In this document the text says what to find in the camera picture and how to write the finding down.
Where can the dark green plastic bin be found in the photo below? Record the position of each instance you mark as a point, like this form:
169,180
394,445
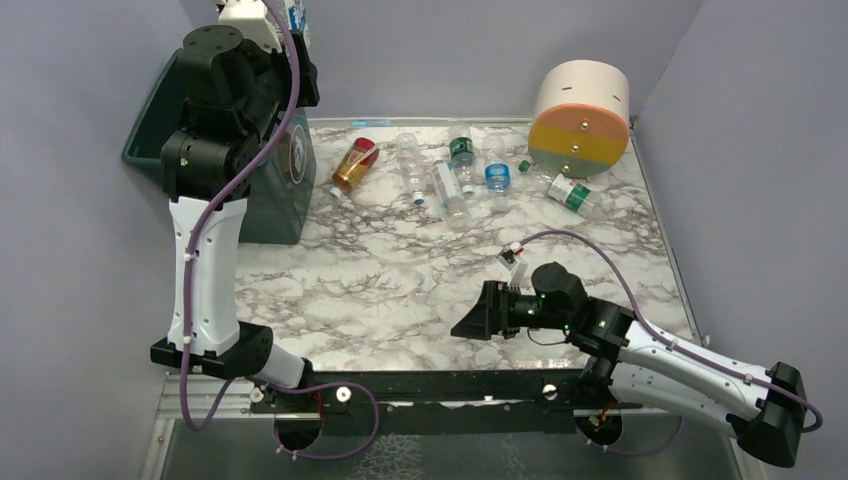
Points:
281,188

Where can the white cylinder with coloured face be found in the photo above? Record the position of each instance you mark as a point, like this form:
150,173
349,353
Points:
580,127

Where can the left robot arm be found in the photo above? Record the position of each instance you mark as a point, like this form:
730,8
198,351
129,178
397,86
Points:
238,168

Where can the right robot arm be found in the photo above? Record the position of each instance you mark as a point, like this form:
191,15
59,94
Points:
632,363

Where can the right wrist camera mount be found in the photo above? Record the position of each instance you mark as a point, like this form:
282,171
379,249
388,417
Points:
509,258

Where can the clear bottle grey blue label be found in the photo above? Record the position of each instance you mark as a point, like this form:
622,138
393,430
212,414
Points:
295,12

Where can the amber bottle red label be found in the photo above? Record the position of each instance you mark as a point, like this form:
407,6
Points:
353,167

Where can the clear bottle dark green label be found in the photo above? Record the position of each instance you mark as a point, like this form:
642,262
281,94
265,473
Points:
462,154

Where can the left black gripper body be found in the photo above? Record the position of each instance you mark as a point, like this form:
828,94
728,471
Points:
308,76

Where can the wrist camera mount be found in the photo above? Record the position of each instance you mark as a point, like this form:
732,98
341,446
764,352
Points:
253,19
509,258

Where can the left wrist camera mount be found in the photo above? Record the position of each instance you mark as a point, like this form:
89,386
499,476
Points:
253,19

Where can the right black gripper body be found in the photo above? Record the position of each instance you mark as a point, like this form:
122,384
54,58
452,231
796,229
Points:
496,308

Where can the clear unlabelled bottle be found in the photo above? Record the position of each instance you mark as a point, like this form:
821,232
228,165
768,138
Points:
411,167

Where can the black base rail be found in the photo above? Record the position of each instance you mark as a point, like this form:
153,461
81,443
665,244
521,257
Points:
459,402

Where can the clear bottle blue wrap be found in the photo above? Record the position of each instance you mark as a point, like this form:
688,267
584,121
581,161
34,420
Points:
497,174

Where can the clear bottle green white label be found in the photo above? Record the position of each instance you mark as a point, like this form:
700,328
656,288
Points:
571,194

